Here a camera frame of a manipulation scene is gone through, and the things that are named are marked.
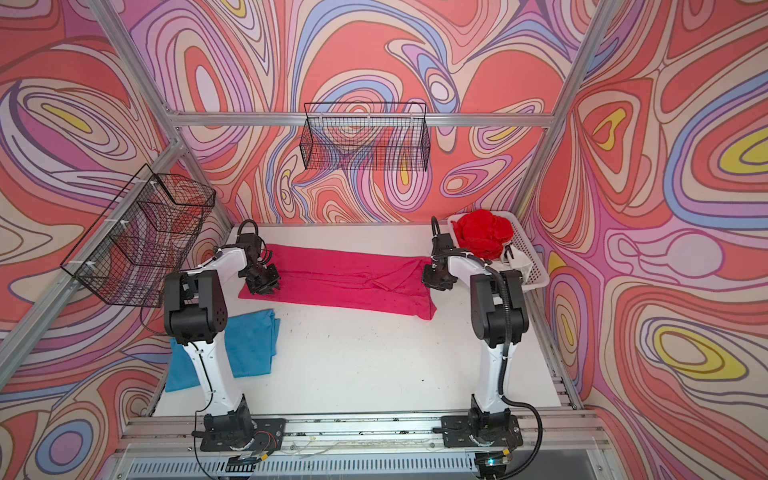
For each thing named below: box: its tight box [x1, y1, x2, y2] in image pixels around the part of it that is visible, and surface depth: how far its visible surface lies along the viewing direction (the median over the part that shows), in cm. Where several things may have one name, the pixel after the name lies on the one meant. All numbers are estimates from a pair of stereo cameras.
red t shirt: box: [451, 209, 514, 260], surface depth 110 cm
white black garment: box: [501, 242, 532, 284], surface depth 103 cm
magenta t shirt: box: [238, 244, 437, 321], surface depth 101 cm
